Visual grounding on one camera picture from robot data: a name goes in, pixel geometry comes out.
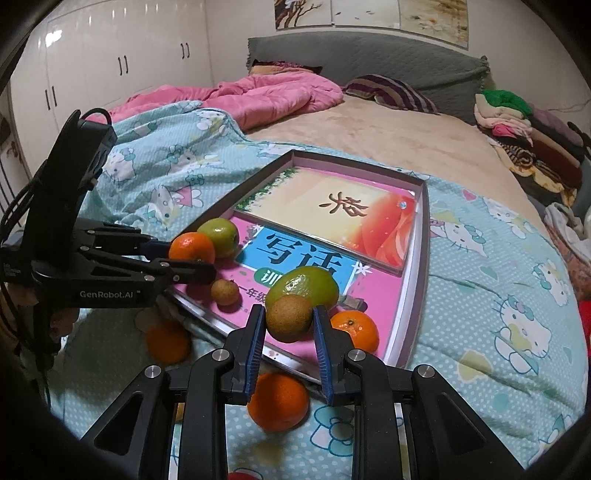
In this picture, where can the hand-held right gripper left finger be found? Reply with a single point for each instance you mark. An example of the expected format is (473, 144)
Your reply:
(253, 369)

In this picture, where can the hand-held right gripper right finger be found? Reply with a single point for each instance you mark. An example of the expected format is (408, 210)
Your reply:
(324, 369)

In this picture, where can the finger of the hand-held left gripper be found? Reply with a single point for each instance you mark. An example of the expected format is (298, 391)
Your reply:
(198, 273)
(154, 248)

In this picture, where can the orange mandarin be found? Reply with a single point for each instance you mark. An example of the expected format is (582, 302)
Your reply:
(189, 249)
(358, 330)
(279, 404)
(168, 344)

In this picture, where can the brown longan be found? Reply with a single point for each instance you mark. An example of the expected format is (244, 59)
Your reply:
(290, 319)
(226, 292)

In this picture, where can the small green jujube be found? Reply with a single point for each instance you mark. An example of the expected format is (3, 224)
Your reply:
(224, 235)

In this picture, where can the large green jujube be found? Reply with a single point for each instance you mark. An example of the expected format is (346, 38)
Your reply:
(309, 284)

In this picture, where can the red cherry tomato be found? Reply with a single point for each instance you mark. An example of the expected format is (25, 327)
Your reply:
(242, 475)

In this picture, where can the shallow grey cardboard box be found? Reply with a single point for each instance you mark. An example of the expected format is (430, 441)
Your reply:
(413, 277)

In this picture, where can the person's left hand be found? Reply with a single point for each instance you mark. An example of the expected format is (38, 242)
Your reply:
(64, 321)

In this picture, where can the pink book with blue label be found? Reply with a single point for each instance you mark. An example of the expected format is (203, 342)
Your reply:
(369, 290)

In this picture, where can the cream and orange book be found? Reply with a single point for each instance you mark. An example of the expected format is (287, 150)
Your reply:
(323, 194)

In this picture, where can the blue cartoon cat blanket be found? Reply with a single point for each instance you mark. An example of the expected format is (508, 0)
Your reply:
(485, 300)

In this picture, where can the pink quilt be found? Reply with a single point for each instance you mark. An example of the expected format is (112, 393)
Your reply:
(277, 97)

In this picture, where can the white wardrobe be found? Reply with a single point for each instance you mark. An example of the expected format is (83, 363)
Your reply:
(115, 46)

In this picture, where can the dark patterned pillow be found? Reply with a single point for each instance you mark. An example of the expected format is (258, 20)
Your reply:
(277, 68)

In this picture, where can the beige bed sheet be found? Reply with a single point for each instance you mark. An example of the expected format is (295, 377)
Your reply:
(392, 138)

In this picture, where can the purple striped pillow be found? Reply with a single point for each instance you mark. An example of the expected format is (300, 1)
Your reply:
(392, 92)

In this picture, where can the red cloth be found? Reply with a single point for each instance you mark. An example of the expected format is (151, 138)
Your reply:
(585, 323)

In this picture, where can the pink floral cloth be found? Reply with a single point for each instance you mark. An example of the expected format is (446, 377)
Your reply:
(577, 258)

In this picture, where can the white crumpled cloth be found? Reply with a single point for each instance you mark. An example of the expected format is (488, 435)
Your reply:
(561, 217)

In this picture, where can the grey padded headboard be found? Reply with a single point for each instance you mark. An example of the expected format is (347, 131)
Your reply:
(392, 60)

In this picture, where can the plain beige painting panel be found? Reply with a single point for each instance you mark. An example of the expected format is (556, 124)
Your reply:
(364, 11)

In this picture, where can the pile of folded clothes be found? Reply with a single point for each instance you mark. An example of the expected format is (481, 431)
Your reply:
(545, 147)

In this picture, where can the green folded garment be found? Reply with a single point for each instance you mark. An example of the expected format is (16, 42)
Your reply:
(508, 99)

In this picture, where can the white flower painting panel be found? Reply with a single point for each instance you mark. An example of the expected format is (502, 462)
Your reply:
(434, 18)

